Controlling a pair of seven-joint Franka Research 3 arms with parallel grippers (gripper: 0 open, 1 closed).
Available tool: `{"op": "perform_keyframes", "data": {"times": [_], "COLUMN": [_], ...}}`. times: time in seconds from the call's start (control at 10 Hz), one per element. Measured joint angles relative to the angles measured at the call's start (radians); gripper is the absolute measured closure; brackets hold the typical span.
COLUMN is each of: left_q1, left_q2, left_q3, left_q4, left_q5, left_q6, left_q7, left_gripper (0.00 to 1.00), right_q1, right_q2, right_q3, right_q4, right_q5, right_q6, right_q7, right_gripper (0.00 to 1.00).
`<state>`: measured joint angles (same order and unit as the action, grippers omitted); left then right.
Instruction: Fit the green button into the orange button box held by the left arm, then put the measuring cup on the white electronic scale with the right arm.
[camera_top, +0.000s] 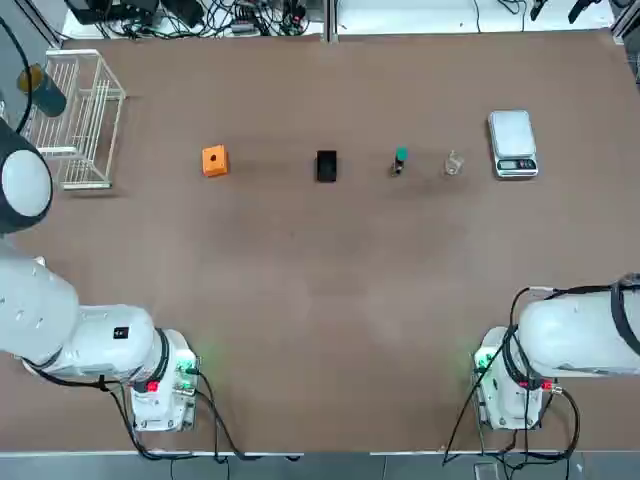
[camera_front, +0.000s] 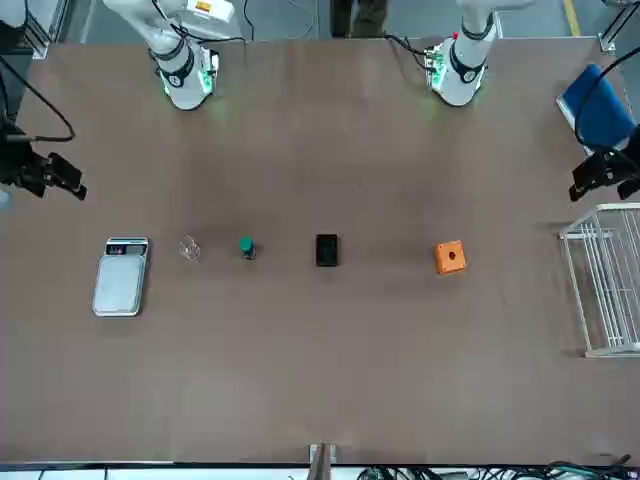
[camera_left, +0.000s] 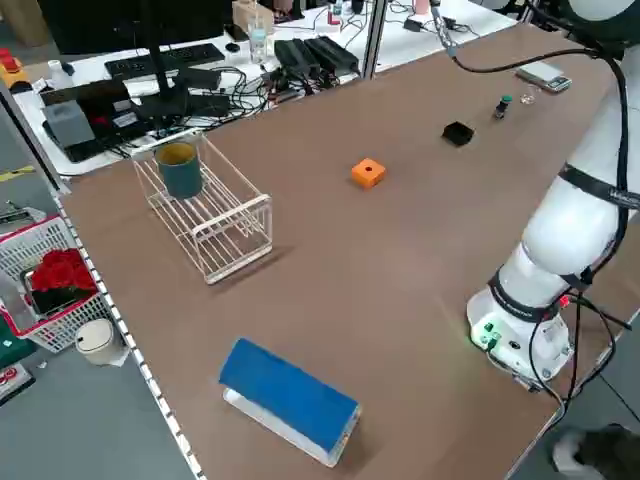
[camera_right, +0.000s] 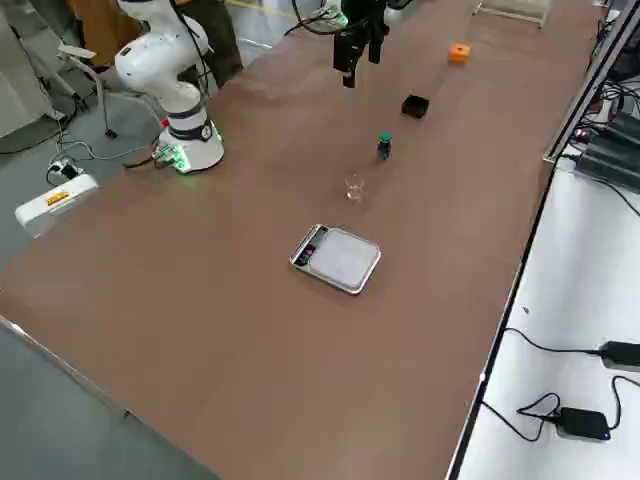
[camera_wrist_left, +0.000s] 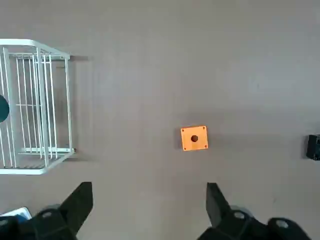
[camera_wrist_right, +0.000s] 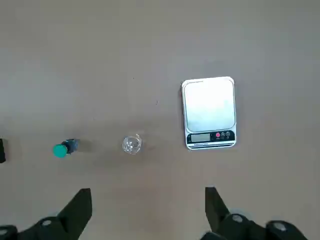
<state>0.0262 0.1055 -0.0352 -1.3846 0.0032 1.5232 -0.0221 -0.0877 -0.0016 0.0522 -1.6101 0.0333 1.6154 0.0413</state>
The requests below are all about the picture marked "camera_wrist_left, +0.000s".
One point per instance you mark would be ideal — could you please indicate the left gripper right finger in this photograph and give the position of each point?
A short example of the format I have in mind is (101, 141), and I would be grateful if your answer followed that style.
(220, 215)

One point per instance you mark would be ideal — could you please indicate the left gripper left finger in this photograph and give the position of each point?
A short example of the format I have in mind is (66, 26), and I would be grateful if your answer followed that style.
(70, 215)

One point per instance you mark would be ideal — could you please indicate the black button box base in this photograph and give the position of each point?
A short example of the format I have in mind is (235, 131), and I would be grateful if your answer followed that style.
(313, 147)

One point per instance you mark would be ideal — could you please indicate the white tray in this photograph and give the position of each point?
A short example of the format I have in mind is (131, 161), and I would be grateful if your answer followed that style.
(25, 208)

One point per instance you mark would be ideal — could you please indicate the dark green can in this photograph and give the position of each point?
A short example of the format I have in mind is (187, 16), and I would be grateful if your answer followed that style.
(3, 108)

